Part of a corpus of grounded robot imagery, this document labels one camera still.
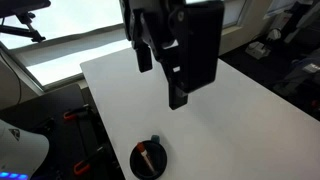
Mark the dark teal mug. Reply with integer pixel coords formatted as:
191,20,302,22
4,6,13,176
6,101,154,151
129,134,168,180

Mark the white floor device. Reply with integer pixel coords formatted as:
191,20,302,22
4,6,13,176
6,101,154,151
245,29,283,60

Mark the red dry-erase marker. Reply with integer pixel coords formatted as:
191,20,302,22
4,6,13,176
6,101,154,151
136,142,158,175

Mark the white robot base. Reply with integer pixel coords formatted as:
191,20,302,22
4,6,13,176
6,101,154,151
0,119,50,180

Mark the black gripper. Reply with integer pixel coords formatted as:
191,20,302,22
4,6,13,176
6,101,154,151
119,0,190,111

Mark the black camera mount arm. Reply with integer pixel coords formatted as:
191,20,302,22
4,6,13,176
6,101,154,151
0,0,52,44

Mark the black clamp with orange handle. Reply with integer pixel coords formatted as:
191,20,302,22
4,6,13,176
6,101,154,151
63,104,96,122
73,146,108,176

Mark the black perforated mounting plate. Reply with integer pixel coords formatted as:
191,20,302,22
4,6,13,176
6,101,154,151
33,106,114,180

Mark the grey bag with white label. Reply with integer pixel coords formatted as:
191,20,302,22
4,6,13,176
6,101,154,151
273,49,320,98

